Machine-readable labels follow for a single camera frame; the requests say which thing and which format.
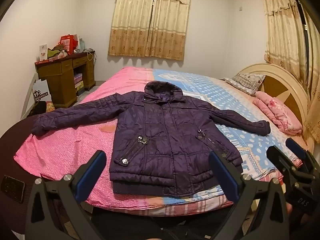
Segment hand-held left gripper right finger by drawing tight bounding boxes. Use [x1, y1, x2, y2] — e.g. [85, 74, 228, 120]
[209, 151, 290, 240]

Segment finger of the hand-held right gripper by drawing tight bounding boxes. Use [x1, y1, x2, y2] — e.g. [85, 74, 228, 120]
[286, 138, 320, 180]
[266, 146, 310, 189]

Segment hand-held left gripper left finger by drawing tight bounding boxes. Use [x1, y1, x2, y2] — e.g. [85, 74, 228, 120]
[25, 150, 108, 240]

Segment purple quilted jacket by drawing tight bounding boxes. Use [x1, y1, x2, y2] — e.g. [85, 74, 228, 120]
[31, 81, 271, 197]

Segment pink and blue printed bedsheet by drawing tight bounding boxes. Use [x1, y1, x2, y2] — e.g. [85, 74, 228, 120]
[14, 66, 308, 217]

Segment pink folded blanket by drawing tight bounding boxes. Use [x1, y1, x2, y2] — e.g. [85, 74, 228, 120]
[252, 91, 303, 134]

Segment cream wooden headboard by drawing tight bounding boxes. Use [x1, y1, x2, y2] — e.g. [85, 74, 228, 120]
[234, 63, 315, 150]

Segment patterned pillow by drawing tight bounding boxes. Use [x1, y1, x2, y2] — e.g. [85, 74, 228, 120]
[223, 72, 266, 96]

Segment white paper bag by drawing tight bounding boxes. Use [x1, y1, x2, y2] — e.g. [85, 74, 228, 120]
[32, 79, 52, 103]

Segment brown wooden desk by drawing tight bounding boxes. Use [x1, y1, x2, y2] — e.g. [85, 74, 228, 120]
[34, 51, 97, 109]

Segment beige floral side curtain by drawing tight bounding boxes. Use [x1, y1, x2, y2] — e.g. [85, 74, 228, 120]
[261, 0, 320, 143]

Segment red gift bag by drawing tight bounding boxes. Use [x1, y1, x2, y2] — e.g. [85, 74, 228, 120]
[60, 34, 78, 55]

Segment beige floral window curtain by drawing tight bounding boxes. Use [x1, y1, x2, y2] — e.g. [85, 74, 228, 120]
[108, 0, 192, 61]

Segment dark padded bed frame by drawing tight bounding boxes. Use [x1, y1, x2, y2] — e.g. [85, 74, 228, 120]
[0, 116, 45, 240]

